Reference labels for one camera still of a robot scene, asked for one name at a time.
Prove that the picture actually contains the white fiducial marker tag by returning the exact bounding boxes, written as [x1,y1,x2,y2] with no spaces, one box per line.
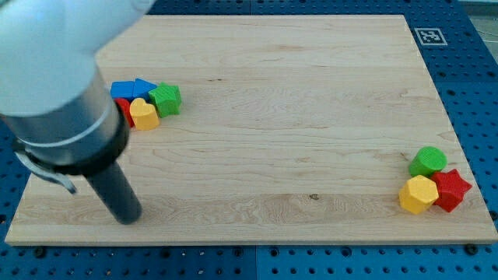
[414,27,447,46]

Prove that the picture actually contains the light wooden board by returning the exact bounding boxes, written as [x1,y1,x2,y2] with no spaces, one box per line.
[5,15,497,247]

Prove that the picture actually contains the yellow hexagon block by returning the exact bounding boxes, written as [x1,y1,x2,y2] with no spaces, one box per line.
[398,175,439,215]

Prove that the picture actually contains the red circle block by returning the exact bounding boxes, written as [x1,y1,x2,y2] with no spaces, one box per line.
[114,98,135,128]

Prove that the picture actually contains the grey cable clip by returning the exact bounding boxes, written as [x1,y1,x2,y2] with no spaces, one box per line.
[14,151,77,194]

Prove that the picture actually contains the blue cube block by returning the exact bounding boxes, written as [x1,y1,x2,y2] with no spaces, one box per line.
[110,81,135,101]

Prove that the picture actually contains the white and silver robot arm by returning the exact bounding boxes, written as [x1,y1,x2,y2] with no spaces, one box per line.
[1,0,152,174]

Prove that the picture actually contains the blue triangle block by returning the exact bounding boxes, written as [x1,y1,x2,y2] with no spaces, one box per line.
[132,78,157,102]

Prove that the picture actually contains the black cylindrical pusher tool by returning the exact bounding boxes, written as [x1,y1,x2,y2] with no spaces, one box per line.
[85,162,142,225]

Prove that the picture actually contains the red star block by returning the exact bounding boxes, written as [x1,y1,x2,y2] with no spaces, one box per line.
[430,169,472,212]

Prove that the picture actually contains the green star block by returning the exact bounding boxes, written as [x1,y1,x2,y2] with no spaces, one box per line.
[149,82,182,118]

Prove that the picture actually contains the green cylinder block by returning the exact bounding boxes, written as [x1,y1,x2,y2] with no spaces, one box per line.
[409,146,447,177]

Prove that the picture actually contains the yellow heart block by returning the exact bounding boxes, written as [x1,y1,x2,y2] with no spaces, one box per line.
[130,98,160,131]

